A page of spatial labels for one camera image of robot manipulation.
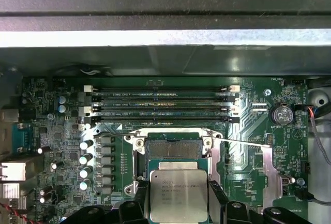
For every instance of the blue serial port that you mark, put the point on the blue serial port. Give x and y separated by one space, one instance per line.
27 138

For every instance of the silver CPU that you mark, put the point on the silver CPU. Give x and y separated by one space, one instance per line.
178 195

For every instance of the black PC case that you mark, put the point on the black PC case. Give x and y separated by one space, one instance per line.
165 4

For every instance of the silver port block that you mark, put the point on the silver port block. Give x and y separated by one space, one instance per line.
11 171

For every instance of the silver internal USB port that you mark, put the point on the silver internal USB port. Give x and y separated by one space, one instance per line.
288 180

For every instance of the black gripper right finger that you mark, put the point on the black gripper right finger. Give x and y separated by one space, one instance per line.
232 213

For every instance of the CPU socket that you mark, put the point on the CPU socket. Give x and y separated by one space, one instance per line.
170 149

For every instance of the coin cell battery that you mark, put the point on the coin cell battery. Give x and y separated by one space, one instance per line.
283 114

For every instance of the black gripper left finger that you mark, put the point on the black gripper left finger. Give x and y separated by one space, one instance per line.
132 213

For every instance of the green motherboard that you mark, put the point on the green motherboard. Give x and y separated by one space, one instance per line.
258 131

